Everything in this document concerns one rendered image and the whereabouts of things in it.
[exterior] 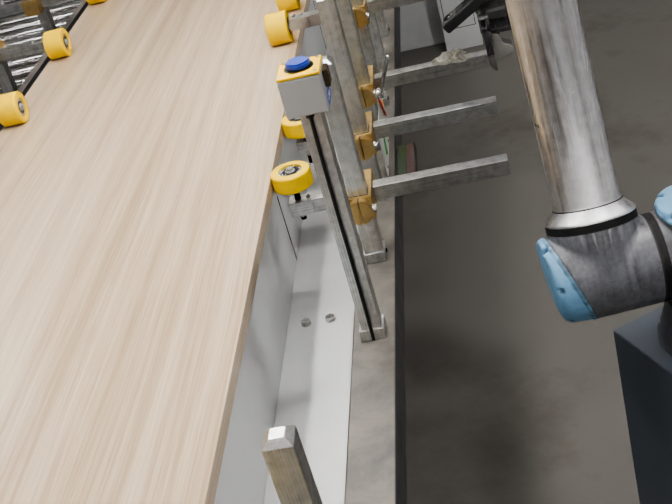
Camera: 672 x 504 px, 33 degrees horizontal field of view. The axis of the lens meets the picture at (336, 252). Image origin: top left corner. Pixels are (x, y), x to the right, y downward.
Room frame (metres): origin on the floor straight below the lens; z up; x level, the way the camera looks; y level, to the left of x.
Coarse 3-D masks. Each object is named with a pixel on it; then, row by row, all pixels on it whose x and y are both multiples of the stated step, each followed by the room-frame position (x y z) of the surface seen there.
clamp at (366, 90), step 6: (372, 66) 2.50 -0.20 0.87; (372, 72) 2.46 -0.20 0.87; (372, 78) 2.43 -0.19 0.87; (366, 84) 2.40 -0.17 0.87; (372, 84) 2.40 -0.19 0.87; (360, 90) 2.39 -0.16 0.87; (366, 90) 2.38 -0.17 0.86; (372, 90) 2.39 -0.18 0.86; (366, 96) 2.38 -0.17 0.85; (372, 96) 2.38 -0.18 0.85; (366, 102) 2.38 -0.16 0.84; (372, 102) 2.38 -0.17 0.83
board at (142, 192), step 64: (128, 0) 3.56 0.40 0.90; (192, 0) 3.36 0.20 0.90; (256, 0) 3.17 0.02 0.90; (64, 64) 3.10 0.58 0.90; (128, 64) 2.94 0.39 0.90; (192, 64) 2.79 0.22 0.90; (256, 64) 2.65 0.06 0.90; (64, 128) 2.60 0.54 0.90; (128, 128) 2.48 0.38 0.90; (192, 128) 2.37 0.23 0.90; (256, 128) 2.26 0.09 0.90; (0, 192) 2.32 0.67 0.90; (64, 192) 2.22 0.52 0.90; (128, 192) 2.13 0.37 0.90; (192, 192) 2.04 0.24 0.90; (256, 192) 1.96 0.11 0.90; (0, 256) 2.00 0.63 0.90; (64, 256) 1.93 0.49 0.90; (128, 256) 1.85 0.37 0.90; (192, 256) 1.78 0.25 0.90; (256, 256) 1.73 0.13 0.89; (0, 320) 1.75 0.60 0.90; (64, 320) 1.69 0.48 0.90; (128, 320) 1.62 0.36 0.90; (192, 320) 1.57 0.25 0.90; (0, 384) 1.54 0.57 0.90; (64, 384) 1.49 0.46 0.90; (128, 384) 1.44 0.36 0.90; (192, 384) 1.39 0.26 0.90; (0, 448) 1.37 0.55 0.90; (64, 448) 1.33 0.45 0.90; (128, 448) 1.28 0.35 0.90; (192, 448) 1.24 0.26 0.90
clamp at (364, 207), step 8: (368, 176) 1.99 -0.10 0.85; (368, 184) 1.95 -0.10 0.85; (368, 192) 1.92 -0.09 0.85; (352, 200) 1.91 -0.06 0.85; (360, 200) 1.90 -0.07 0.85; (368, 200) 1.91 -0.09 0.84; (376, 200) 1.97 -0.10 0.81; (352, 208) 1.90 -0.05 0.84; (360, 208) 1.89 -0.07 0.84; (368, 208) 1.89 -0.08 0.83; (376, 208) 1.90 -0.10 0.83; (360, 216) 1.89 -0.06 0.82; (368, 216) 1.89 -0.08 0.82; (360, 224) 1.89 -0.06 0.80
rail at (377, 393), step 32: (384, 32) 3.14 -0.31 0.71; (384, 224) 2.06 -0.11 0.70; (384, 256) 1.91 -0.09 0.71; (384, 288) 1.82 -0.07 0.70; (352, 352) 1.64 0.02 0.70; (384, 352) 1.61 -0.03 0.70; (352, 384) 1.55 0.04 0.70; (384, 384) 1.53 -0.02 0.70; (352, 416) 1.47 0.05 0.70; (384, 416) 1.44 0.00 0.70; (352, 448) 1.39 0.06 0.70; (384, 448) 1.37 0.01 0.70; (352, 480) 1.32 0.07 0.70; (384, 480) 1.30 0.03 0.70
